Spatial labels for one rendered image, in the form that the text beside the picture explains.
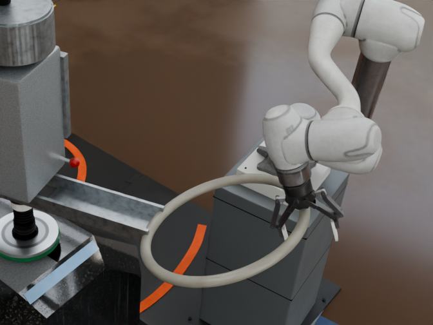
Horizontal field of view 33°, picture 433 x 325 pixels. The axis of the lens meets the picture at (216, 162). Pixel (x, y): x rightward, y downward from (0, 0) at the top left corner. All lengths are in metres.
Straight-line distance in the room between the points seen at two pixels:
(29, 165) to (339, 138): 0.87
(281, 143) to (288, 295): 1.21
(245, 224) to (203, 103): 1.95
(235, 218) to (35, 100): 1.08
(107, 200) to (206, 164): 1.95
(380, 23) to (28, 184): 1.12
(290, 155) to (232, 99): 2.90
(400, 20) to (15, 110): 1.11
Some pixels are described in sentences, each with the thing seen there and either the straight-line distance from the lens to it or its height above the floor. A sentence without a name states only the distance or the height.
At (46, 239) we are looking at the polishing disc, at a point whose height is 0.88.
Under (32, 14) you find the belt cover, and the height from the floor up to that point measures 1.70.
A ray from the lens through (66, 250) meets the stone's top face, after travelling 2.45.
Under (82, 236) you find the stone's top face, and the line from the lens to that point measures 2.50.
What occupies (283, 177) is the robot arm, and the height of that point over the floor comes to 1.40.
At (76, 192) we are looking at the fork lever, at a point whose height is 1.08.
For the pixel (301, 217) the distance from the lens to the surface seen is 1.95.
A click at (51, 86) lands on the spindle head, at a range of 2.08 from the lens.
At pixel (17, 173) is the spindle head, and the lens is 2.11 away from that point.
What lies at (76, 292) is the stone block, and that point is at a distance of 2.44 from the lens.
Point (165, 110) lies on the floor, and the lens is 4.54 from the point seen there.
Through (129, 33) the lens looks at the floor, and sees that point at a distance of 5.36.
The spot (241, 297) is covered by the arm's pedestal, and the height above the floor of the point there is 0.28.
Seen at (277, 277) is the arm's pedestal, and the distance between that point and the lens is 2.89.
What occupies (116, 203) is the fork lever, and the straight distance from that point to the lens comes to 2.22.
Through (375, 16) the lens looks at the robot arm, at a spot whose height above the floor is 1.64.
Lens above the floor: 2.58
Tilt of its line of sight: 38 degrees down
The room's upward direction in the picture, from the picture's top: 7 degrees clockwise
